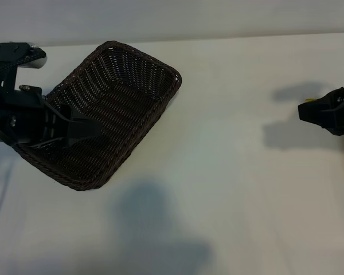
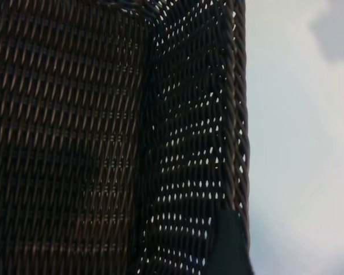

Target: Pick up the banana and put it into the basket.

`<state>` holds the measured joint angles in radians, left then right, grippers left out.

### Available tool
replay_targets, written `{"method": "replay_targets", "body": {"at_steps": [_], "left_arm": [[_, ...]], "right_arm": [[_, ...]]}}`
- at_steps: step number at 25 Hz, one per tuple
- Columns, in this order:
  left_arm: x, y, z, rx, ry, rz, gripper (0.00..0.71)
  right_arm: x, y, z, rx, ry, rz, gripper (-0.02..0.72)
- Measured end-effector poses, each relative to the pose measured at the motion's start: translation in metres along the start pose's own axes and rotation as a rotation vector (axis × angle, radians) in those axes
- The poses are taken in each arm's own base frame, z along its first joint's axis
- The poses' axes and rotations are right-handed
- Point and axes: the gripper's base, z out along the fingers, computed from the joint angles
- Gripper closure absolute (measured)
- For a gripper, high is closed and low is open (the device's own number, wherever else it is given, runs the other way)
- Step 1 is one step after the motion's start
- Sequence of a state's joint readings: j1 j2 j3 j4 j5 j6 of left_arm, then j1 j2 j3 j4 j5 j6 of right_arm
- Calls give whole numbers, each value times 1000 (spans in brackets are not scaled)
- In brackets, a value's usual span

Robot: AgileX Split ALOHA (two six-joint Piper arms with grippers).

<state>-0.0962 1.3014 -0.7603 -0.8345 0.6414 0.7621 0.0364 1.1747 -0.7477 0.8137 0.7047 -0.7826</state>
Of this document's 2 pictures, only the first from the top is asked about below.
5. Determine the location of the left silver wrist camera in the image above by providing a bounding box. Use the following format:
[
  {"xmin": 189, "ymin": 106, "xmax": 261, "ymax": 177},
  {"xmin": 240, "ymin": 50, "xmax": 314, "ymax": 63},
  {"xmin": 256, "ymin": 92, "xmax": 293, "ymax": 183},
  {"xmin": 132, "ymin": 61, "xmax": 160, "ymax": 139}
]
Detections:
[{"xmin": 18, "ymin": 42, "xmax": 49, "ymax": 70}]

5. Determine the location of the dark brown wicker basket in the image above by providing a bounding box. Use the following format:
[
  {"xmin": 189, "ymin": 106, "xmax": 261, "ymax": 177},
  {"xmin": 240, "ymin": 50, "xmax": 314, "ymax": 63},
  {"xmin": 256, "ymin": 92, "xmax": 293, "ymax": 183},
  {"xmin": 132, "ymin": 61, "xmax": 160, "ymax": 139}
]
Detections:
[{"xmin": 15, "ymin": 40, "xmax": 183, "ymax": 191}]

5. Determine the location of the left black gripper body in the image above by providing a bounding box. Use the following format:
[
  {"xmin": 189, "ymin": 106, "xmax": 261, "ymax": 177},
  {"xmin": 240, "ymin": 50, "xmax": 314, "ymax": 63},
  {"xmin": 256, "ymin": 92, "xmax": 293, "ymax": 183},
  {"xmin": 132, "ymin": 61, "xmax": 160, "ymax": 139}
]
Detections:
[{"xmin": 0, "ymin": 84, "xmax": 69, "ymax": 149}]

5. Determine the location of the left black camera bracket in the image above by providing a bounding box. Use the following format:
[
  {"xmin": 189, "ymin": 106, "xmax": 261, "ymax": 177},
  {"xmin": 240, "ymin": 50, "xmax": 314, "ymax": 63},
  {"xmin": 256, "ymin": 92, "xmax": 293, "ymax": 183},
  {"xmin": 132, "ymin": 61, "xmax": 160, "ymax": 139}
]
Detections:
[{"xmin": 0, "ymin": 42, "xmax": 38, "ymax": 90}]

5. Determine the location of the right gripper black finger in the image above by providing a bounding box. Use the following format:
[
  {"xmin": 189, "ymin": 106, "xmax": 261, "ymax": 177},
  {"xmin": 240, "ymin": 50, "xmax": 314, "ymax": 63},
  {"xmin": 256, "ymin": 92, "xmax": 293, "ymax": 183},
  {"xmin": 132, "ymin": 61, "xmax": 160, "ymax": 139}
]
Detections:
[
  {"xmin": 298, "ymin": 87, "xmax": 344, "ymax": 115},
  {"xmin": 298, "ymin": 108, "xmax": 344, "ymax": 136}
]

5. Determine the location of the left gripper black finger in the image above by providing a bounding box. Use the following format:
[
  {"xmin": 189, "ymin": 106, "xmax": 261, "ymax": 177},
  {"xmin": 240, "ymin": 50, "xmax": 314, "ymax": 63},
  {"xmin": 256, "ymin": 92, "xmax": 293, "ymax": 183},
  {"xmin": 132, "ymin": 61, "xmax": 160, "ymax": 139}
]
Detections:
[
  {"xmin": 58, "ymin": 103, "xmax": 101, "ymax": 132},
  {"xmin": 64, "ymin": 128, "xmax": 102, "ymax": 148}
]

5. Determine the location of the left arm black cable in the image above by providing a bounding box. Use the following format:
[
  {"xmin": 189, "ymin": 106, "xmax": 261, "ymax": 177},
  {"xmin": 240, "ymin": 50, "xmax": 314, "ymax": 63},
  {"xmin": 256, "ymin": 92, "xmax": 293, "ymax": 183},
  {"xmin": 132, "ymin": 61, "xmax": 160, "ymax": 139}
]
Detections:
[{"xmin": 0, "ymin": 47, "xmax": 46, "ymax": 149}]

